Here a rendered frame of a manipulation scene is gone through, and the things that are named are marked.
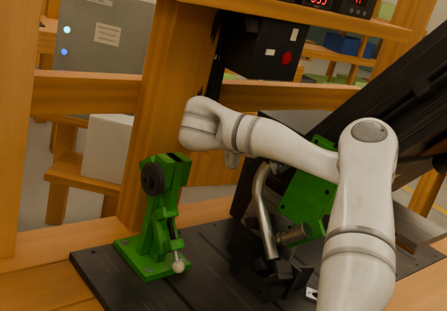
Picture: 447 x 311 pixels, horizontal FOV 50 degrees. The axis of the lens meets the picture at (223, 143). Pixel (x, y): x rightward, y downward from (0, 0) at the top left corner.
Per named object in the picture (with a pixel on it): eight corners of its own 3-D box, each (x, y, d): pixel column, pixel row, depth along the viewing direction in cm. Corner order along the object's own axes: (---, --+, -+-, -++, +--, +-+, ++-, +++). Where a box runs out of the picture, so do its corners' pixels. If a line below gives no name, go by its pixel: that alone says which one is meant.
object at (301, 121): (333, 228, 152) (370, 131, 140) (269, 248, 132) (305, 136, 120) (292, 201, 164) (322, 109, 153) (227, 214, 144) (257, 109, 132)
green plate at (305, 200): (328, 236, 115) (369, 159, 111) (310, 235, 109) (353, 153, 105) (294, 212, 122) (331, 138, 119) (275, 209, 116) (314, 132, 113)
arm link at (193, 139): (245, 164, 96) (255, 122, 97) (192, 151, 85) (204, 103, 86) (221, 158, 101) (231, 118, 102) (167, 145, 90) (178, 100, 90)
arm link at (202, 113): (199, 98, 95) (262, 109, 89) (188, 140, 95) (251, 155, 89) (181, 90, 89) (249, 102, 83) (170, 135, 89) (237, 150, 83)
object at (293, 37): (294, 82, 124) (312, 25, 119) (248, 80, 113) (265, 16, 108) (262, 67, 132) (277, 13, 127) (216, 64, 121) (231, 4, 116)
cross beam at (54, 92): (356, 111, 188) (364, 89, 185) (16, 115, 102) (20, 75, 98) (346, 106, 191) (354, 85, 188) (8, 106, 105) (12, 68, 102)
